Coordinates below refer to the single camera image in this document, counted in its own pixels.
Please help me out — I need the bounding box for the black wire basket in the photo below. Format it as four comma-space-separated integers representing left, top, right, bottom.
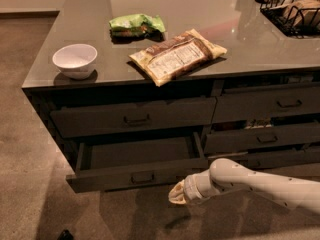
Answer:
260, 0, 320, 38

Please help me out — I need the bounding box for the grey counter cabinet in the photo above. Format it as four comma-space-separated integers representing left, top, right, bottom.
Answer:
23, 0, 320, 185

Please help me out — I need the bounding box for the grey drawer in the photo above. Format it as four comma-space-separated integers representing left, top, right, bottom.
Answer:
212, 84, 320, 123
66, 133, 208, 192
207, 146, 320, 170
204, 122, 320, 154
50, 97, 216, 138

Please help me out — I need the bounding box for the green snack bag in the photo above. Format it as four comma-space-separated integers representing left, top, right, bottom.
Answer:
109, 14, 166, 37

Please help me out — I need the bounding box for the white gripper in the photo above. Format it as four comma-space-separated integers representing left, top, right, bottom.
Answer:
168, 175, 203, 205

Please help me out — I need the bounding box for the white bowl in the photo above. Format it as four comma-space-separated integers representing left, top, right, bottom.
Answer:
52, 44, 98, 80

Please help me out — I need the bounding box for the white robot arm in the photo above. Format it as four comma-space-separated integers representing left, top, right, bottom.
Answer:
168, 158, 320, 215

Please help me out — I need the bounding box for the brown yellow snack bag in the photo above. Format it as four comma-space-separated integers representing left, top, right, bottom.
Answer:
130, 29, 227, 87

